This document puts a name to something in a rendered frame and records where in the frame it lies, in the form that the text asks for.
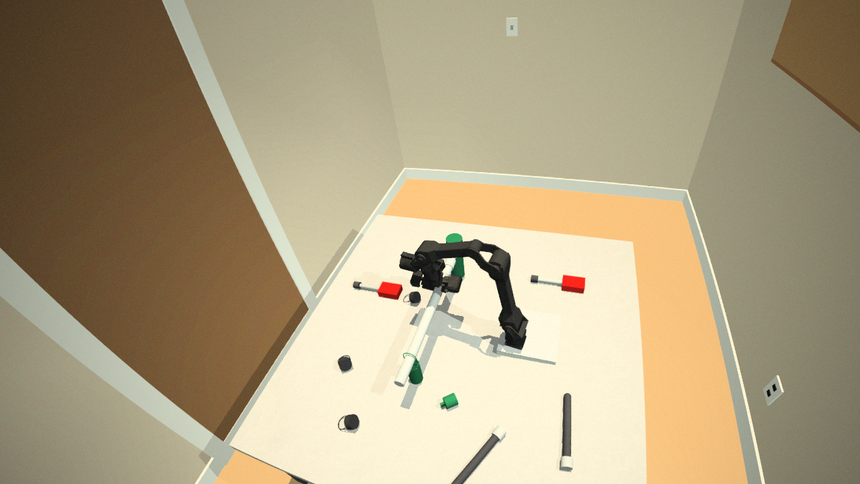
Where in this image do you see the pale grey cylindrical tube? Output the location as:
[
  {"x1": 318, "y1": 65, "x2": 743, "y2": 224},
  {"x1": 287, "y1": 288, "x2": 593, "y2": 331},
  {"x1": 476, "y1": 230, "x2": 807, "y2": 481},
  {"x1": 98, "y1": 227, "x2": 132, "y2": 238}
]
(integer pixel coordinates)
[{"x1": 394, "y1": 265, "x2": 453, "y2": 387}]

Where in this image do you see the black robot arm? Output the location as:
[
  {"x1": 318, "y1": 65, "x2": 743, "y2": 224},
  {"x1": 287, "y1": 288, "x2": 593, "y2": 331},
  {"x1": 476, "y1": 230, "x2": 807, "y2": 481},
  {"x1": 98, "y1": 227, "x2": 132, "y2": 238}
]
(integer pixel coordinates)
[{"x1": 399, "y1": 239, "x2": 529, "y2": 350}]

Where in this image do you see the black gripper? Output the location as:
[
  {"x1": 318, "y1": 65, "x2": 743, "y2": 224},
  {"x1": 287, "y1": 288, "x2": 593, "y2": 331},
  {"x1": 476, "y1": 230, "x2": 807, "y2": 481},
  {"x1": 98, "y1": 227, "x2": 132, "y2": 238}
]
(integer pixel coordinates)
[{"x1": 410, "y1": 267, "x2": 462, "y2": 294}]

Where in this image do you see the red block with grey rod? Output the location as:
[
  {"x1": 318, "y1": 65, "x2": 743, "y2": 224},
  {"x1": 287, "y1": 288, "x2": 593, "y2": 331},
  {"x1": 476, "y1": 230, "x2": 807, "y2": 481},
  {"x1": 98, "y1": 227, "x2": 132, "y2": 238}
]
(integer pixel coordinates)
[
  {"x1": 531, "y1": 275, "x2": 585, "y2": 293},
  {"x1": 353, "y1": 281, "x2": 403, "y2": 299}
]

